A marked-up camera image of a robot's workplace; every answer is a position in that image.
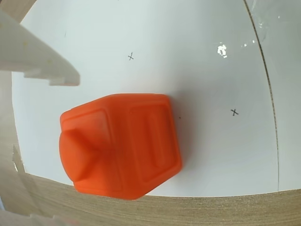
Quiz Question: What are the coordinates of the white paper sheet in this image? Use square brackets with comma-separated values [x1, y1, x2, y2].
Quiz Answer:
[244, 0, 301, 192]
[11, 0, 280, 197]

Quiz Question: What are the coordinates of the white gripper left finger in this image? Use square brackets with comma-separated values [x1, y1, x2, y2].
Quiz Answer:
[0, 204, 74, 226]

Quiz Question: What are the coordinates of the orange cube with knob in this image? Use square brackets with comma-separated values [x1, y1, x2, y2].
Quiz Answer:
[58, 93, 184, 201]

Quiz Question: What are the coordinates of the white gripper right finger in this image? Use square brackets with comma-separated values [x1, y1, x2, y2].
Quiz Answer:
[0, 7, 81, 87]

